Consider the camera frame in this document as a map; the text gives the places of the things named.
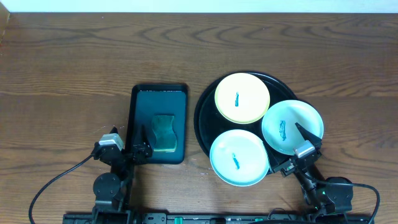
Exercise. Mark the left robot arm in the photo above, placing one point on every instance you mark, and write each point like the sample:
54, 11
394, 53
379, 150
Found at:
113, 189

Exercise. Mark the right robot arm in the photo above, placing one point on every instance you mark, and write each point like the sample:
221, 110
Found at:
331, 196

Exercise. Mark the light green plate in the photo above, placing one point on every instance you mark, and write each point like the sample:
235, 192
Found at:
239, 158
279, 129

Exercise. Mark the black round tray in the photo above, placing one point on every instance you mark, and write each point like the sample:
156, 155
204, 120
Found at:
209, 123

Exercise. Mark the light green plate front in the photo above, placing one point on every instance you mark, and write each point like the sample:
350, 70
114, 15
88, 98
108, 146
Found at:
239, 158

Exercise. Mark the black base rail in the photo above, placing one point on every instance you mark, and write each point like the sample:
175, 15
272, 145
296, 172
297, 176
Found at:
162, 218

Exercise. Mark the green yellow sponge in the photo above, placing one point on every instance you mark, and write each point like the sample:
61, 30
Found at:
165, 137

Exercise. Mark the yellow plate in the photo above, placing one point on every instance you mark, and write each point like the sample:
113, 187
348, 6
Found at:
242, 98

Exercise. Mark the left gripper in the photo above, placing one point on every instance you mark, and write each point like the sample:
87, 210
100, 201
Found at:
125, 154

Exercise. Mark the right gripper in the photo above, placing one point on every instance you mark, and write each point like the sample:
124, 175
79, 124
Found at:
289, 168

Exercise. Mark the black rectangular water tray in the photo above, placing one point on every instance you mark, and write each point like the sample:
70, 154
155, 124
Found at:
148, 100

